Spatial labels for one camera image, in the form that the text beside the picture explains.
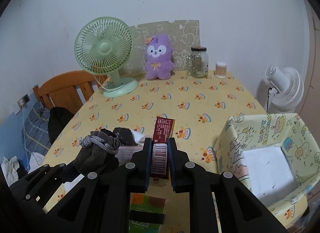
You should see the clear pink-striped packet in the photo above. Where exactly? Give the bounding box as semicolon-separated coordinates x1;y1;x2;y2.
116;145;143;166

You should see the dark red snack packet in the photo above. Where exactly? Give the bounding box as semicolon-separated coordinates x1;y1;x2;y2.
151;116;175;179

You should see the dark grey drawstring pouch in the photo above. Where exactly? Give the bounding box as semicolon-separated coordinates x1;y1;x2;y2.
73;129;120;175

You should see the green tissue pack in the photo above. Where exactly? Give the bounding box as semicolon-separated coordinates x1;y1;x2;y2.
129;193;167;232

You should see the black plastic bag roll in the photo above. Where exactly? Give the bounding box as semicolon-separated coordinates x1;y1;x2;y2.
113;127;136;146

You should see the blue plaid bedding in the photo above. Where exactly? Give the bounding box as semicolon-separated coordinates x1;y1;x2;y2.
1;102;51;185

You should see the yellow cake-print tablecloth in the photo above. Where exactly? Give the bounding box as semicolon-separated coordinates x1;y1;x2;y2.
42;70;268;233

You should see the black garment on chair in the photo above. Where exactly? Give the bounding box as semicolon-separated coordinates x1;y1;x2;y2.
48;107;74;145

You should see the purple plush toy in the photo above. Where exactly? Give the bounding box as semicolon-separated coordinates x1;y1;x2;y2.
145;34;175;80

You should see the patterned yellow storage box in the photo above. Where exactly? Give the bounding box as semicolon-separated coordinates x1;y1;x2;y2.
214;113;319;228

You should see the glass jar with lid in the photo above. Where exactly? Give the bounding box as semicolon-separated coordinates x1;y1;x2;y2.
187;46;209;78

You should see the wooden chair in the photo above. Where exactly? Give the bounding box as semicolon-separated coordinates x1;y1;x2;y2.
33;70;97;114

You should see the cotton swab container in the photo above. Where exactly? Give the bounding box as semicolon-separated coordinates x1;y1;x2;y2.
215;62;227;79

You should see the green desk fan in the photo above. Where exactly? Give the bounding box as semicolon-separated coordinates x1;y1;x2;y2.
74;17;138;97

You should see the beige patterned backboard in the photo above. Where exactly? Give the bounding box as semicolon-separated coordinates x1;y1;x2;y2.
120;20;200;75

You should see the white standing fan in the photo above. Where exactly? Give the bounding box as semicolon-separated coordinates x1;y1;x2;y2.
265;64;304;113

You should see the wall power socket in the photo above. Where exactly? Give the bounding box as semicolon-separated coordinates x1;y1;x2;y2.
17;94;30;109

